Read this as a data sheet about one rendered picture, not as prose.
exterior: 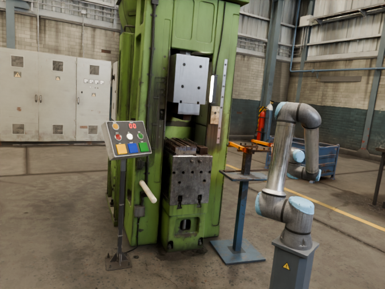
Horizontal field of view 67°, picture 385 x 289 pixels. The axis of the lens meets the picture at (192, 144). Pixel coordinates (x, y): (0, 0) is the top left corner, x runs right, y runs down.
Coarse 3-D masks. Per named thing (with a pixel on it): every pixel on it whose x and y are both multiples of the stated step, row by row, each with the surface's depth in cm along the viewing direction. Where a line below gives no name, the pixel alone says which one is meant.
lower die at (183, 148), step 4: (168, 140) 286; (172, 140) 282; (176, 140) 281; (184, 140) 287; (172, 144) 265; (176, 144) 265; (180, 144) 263; (184, 144) 260; (192, 144) 267; (172, 148) 261; (176, 148) 255; (180, 148) 256; (184, 148) 258; (188, 148) 259; (192, 148) 261; (196, 148) 262; (176, 152) 256; (180, 152) 257; (184, 152) 258; (188, 152) 260; (192, 152) 261
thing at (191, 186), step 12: (168, 156) 260; (180, 156) 251; (192, 156) 256; (204, 156) 260; (168, 168) 270; (180, 168) 253; (168, 180) 270; (180, 180) 256; (192, 180) 260; (168, 192) 269; (180, 192) 258; (192, 192) 262; (204, 192) 266; (180, 204) 260
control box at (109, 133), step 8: (104, 128) 214; (112, 128) 214; (120, 128) 219; (128, 128) 224; (136, 128) 230; (144, 128) 235; (104, 136) 215; (112, 136) 212; (136, 136) 227; (144, 136) 232; (112, 144) 209; (136, 144) 224; (112, 152) 209; (128, 152) 217; (144, 152) 227
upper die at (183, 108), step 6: (168, 102) 274; (168, 108) 274; (174, 108) 258; (180, 108) 250; (186, 108) 252; (192, 108) 254; (198, 108) 256; (186, 114) 253; (192, 114) 255; (198, 114) 257
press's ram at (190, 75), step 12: (180, 60) 242; (192, 60) 246; (204, 60) 249; (180, 72) 244; (192, 72) 248; (204, 72) 251; (168, 84) 258; (180, 84) 246; (192, 84) 250; (204, 84) 253; (168, 96) 258; (180, 96) 248; (192, 96) 252; (204, 96) 256
